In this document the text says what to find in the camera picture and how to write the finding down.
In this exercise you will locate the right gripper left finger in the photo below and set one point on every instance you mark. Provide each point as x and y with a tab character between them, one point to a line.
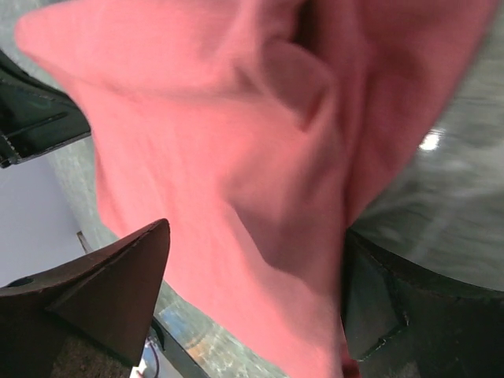
89	317

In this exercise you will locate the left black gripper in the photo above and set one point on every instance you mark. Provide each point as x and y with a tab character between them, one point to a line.
36	119

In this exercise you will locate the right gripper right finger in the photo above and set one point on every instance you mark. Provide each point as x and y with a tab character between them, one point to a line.
403	320

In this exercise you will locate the salmon pink t shirt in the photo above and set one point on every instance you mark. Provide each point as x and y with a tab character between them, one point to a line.
260	130

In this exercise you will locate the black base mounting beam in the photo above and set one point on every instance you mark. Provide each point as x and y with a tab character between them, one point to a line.
174	353

